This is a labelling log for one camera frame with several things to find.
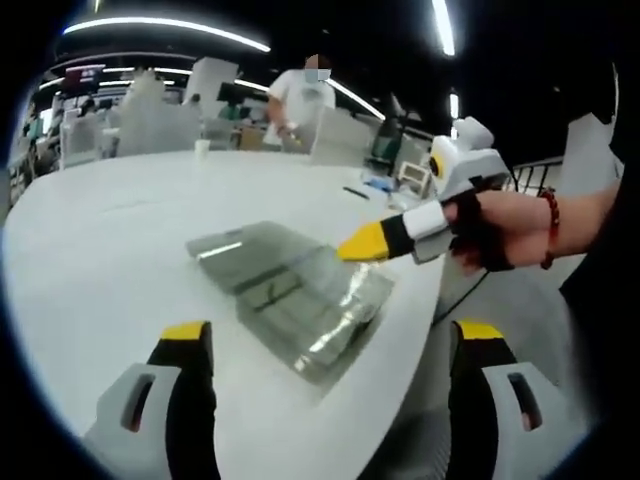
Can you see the blue item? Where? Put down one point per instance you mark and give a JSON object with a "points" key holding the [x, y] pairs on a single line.
{"points": [[378, 182]]}

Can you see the clear plastic guide fixture box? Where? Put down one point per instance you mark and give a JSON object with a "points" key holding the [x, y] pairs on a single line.
{"points": [[285, 290]]}

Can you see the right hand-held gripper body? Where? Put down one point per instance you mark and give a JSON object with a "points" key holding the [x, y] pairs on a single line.
{"points": [[470, 160]]}

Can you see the person's right hand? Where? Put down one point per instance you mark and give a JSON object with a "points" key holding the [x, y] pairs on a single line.
{"points": [[505, 230]]}

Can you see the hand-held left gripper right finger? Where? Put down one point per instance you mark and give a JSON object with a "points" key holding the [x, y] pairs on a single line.
{"points": [[500, 425]]}

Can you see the clear plastic bag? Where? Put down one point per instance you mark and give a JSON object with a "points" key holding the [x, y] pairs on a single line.
{"points": [[406, 201]]}

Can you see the small white device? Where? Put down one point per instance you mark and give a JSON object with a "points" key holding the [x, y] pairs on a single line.
{"points": [[415, 177]]}

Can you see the ceiling light strip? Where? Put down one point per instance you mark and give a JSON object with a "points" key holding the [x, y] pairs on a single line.
{"points": [[165, 25], [444, 27]]}

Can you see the wall screen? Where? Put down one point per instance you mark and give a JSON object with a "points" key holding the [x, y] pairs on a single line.
{"points": [[85, 78]]}

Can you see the large grey chair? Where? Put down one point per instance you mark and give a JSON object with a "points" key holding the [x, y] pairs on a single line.
{"points": [[160, 120]]}

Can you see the white mesh office chair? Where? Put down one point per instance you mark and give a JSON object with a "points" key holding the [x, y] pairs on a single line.
{"points": [[82, 140], [525, 320]]}

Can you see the black pen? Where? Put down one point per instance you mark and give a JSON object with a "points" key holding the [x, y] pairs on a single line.
{"points": [[356, 193]]}

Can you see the white paper cup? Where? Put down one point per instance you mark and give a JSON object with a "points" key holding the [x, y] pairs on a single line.
{"points": [[202, 150]]}

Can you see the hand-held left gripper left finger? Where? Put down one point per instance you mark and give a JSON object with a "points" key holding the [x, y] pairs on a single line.
{"points": [[150, 430]]}

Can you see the person's black shirt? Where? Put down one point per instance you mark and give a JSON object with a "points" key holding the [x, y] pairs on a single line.
{"points": [[600, 325]]}

